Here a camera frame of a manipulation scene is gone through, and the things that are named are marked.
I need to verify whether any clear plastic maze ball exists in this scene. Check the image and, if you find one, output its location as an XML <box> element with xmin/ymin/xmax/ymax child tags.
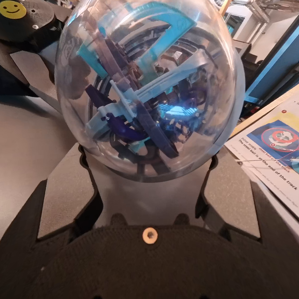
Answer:
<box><xmin>54</xmin><ymin>0</ymin><xmax>246</xmax><ymax>183</ymax></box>

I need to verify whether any instruction sheet on clipboard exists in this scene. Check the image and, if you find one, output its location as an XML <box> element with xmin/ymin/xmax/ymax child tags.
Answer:
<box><xmin>230</xmin><ymin>83</ymin><xmax>299</xmax><ymax>236</ymax></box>

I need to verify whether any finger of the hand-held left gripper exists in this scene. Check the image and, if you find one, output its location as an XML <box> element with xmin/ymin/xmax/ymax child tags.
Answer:
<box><xmin>10</xmin><ymin>50</ymin><xmax>61</xmax><ymax>112</ymax></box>

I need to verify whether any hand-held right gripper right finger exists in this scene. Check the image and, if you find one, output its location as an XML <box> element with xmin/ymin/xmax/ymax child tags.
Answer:
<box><xmin>195</xmin><ymin>151</ymin><xmax>261</xmax><ymax>240</ymax></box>

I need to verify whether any white instruction sheet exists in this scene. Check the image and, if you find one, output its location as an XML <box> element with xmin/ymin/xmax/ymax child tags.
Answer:
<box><xmin>224</xmin><ymin>92</ymin><xmax>299</xmax><ymax>211</ymax></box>

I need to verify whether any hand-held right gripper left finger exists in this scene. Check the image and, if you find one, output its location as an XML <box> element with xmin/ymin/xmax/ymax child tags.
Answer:
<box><xmin>37</xmin><ymin>143</ymin><xmax>104</xmax><ymax>241</ymax></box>

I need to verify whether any silver ventilation duct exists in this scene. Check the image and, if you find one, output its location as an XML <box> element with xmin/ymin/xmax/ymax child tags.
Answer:
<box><xmin>243</xmin><ymin>0</ymin><xmax>277</xmax><ymax>43</ymax></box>

